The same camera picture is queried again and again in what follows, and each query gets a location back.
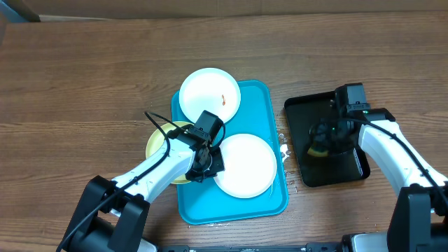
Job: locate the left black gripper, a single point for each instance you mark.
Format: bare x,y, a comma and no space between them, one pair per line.
218,165

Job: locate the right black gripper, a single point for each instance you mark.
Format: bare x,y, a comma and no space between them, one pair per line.
323,138

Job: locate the green and yellow sponge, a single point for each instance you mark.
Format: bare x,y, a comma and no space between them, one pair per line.
318,151

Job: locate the white pink plate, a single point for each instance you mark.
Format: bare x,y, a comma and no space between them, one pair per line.
250,166

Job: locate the yellow-green plate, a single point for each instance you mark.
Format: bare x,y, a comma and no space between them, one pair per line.
155,141

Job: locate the light blue plate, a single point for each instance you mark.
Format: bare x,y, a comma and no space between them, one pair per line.
210,89

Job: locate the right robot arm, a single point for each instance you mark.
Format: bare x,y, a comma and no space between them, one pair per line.
421,190

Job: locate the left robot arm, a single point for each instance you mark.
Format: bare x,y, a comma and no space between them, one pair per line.
111,214

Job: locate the black plastic tray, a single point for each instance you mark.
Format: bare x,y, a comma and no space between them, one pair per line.
305,111

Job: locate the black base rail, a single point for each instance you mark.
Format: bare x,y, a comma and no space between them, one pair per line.
309,247

